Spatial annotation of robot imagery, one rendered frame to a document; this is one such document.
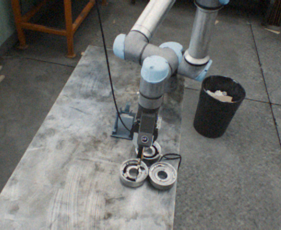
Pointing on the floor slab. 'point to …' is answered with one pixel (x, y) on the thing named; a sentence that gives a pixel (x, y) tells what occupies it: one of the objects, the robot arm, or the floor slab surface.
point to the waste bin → (217, 105)
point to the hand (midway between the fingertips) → (141, 148)
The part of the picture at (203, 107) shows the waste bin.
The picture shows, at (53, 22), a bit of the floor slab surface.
